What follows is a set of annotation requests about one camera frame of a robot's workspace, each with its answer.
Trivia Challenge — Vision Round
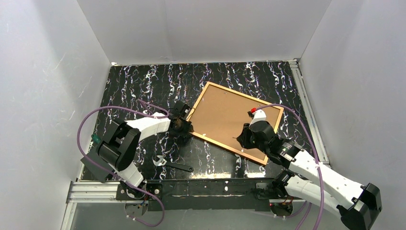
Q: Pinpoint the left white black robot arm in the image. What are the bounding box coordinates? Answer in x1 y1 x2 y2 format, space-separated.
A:
96 101 193 187

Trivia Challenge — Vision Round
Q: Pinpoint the black adjustable wrench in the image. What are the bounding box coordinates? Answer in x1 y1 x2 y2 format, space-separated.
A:
153 155 194 173

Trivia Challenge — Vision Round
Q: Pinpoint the green handled tool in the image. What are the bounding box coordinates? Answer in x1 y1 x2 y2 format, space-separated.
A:
91 134 101 144

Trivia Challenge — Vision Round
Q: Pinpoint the wooden picture frame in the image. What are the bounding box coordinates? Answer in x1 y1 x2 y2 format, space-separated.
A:
187 82 283 165

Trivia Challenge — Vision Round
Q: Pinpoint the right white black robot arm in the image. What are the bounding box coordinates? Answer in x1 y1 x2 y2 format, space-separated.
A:
237 121 382 230

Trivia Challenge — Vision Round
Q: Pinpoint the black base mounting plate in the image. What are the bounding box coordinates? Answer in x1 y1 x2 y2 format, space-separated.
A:
115 177 305 212

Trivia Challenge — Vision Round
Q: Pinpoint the dark grey flat box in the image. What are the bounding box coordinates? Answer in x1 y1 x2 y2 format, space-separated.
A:
80 148 117 183

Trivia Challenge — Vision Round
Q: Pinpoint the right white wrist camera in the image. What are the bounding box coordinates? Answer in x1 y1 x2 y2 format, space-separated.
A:
248 108 267 125

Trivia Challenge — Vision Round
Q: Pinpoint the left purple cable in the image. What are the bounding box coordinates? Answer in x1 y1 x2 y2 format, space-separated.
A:
77 99 170 228

